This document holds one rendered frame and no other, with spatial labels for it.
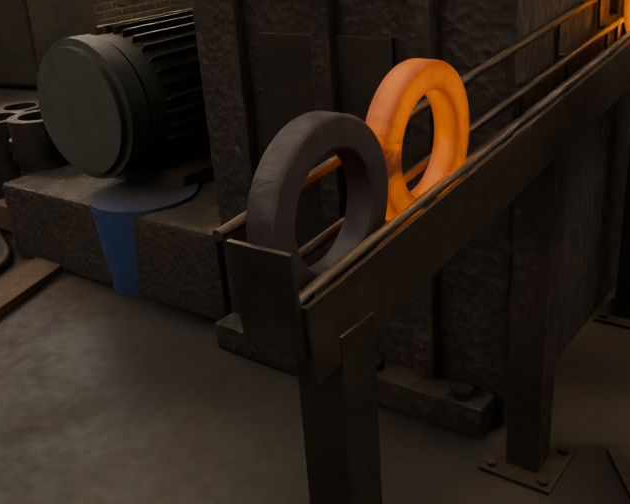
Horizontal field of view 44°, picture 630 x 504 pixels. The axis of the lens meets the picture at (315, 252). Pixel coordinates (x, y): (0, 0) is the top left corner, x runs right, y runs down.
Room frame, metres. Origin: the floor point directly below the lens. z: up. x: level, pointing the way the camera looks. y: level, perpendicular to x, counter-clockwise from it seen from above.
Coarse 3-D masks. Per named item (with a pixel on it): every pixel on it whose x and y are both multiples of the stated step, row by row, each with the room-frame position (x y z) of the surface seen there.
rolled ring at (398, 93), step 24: (408, 72) 0.82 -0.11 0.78; (432, 72) 0.84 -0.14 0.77; (456, 72) 0.88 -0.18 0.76; (384, 96) 0.80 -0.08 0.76; (408, 96) 0.80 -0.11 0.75; (432, 96) 0.88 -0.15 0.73; (456, 96) 0.88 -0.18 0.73; (384, 120) 0.78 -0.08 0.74; (456, 120) 0.88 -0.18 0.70; (384, 144) 0.77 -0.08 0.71; (456, 144) 0.88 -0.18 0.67; (432, 168) 0.89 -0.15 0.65; (408, 192) 0.80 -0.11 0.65
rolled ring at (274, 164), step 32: (288, 128) 0.68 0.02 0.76; (320, 128) 0.68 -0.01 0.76; (352, 128) 0.72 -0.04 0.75; (288, 160) 0.65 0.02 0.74; (352, 160) 0.74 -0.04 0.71; (384, 160) 0.76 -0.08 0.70; (256, 192) 0.64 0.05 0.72; (288, 192) 0.64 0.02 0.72; (352, 192) 0.75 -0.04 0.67; (384, 192) 0.76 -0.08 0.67; (256, 224) 0.63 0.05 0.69; (288, 224) 0.64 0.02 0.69; (352, 224) 0.74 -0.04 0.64
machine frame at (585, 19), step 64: (192, 0) 1.64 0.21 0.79; (256, 0) 1.54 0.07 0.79; (320, 0) 1.41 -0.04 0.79; (384, 0) 1.36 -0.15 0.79; (448, 0) 1.29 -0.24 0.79; (512, 0) 1.22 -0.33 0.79; (576, 0) 1.42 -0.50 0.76; (256, 64) 1.55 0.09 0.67; (320, 64) 1.41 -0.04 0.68; (384, 64) 1.35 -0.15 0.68; (576, 64) 1.43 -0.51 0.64; (256, 128) 1.56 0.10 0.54; (320, 192) 1.45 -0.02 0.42; (576, 192) 1.47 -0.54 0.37; (320, 256) 1.47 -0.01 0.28; (512, 256) 1.22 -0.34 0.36; (576, 256) 1.50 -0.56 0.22; (448, 320) 1.29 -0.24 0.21; (576, 320) 1.52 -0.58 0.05; (384, 384) 1.31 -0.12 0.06; (448, 384) 1.27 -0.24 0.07
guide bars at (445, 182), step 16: (608, 48) 1.28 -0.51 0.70; (592, 64) 1.21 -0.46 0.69; (576, 80) 1.15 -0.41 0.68; (528, 112) 1.02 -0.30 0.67; (512, 128) 0.97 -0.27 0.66; (496, 144) 0.93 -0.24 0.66; (480, 160) 0.90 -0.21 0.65; (448, 176) 0.84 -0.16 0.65; (432, 192) 0.80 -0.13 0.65; (416, 208) 0.77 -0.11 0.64; (384, 224) 0.73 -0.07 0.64; (400, 224) 0.74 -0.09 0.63; (368, 240) 0.70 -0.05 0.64; (352, 256) 0.68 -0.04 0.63; (336, 272) 0.65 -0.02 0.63; (304, 288) 0.62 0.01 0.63; (320, 288) 0.63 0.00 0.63
